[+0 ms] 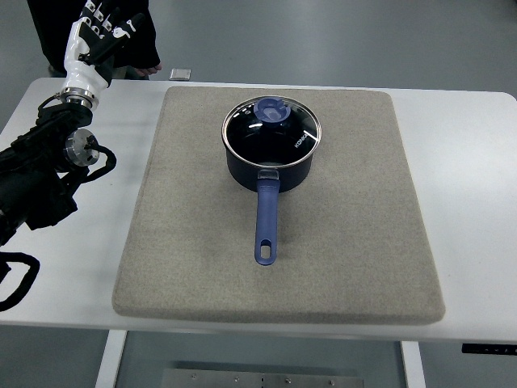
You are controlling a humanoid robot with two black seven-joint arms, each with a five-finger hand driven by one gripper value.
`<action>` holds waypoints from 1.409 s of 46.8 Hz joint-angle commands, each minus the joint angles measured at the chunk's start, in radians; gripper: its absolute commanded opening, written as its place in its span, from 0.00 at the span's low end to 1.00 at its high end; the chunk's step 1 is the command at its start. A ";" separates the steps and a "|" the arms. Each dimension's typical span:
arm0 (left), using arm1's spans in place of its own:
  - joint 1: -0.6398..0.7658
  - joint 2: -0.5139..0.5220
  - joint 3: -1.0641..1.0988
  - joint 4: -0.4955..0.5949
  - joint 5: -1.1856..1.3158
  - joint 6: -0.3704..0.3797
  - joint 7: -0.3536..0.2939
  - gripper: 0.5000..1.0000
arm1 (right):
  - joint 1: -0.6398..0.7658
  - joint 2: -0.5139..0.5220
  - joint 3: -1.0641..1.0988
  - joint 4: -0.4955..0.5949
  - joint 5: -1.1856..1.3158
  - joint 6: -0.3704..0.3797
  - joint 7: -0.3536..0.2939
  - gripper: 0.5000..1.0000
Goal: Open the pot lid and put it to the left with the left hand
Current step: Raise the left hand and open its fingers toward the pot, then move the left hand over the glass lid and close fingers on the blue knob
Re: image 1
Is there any glass lid blue knob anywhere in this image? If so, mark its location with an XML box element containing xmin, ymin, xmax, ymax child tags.
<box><xmin>222</xmin><ymin>95</ymin><xmax>322</xmax><ymax>167</ymax></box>

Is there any white table leg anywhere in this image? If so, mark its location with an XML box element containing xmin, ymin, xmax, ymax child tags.
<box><xmin>400</xmin><ymin>341</ymin><xmax>427</xmax><ymax>388</ymax></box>
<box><xmin>95</xmin><ymin>330</ymin><xmax>128</xmax><ymax>388</ymax></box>

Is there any white table left leg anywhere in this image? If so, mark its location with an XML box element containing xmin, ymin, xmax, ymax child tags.
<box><xmin>95</xmin><ymin>330</ymin><xmax>128</xmax><ymax>388</ymax></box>

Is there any small grey floor box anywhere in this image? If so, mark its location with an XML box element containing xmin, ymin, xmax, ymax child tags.
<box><xmin>169</xmin><ymin>68</ymin><xmax>191</xmax><ymax>81</ymax></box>

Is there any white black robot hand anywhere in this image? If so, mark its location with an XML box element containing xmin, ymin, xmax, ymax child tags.
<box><xmin>60</xmin><ymin>1</ymin><xmax>145</xmax><ymax>110</ymax></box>

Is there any person in black clothes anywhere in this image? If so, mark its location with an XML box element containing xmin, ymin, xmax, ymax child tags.
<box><xmin>27</xmin><ymin>0</ymin><xmax>161</xmax><ymax>75</ymax></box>

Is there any beige felt mat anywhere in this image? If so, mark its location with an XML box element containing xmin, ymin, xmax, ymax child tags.
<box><xmin>112</xmin><ymin>86</ymin><xmax>445</xmax><ymax>325</ymax></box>

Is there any dark blue saucepan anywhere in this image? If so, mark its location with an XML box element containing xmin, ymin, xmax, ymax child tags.
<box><xmin>224</xmin><ymin>135</ymin><xmax>319</xmax><ymax>266</ymax></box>

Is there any white table right leg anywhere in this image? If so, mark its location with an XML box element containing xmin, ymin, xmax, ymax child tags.
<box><xmin>400</xmin><ymin>341</ymin><xmax>427</xmax><ymax>388</ymax></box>

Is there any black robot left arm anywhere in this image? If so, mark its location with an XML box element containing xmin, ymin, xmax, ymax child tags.
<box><xmin>1</xmin><ymin>95</ymin><xmax>116</xmax><ymax>244</ymax></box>

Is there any black desk control panel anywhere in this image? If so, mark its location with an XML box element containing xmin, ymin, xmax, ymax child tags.
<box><xmin>461</xmin><ymin>343</ymin><xmax>517</xmax><ymax>356</ymax></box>

